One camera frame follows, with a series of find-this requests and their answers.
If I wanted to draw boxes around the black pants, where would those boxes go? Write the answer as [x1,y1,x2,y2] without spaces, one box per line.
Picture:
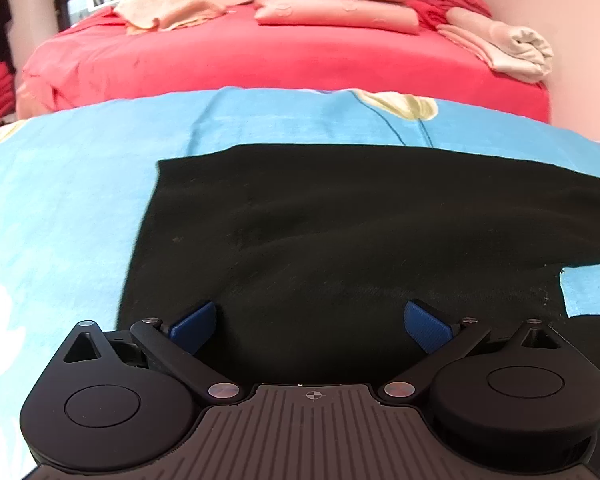
[118,143,600,386]

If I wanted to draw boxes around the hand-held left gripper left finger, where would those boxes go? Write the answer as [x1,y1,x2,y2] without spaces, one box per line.
[59,301,245,405]

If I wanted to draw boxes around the blue floral bed sheet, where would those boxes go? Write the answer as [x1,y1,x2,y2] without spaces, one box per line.
[0,87,600,480]

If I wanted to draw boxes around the folded cream blanket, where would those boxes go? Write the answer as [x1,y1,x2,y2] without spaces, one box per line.
[437,7,555,85]

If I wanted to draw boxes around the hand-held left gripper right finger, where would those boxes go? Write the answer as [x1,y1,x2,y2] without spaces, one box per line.
[377,300,565,404]

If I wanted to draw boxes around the red bed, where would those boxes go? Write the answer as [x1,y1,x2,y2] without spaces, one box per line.
[16,2,552,124]

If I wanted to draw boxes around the peach towel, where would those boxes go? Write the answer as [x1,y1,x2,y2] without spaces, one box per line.
[113,0,228,36]

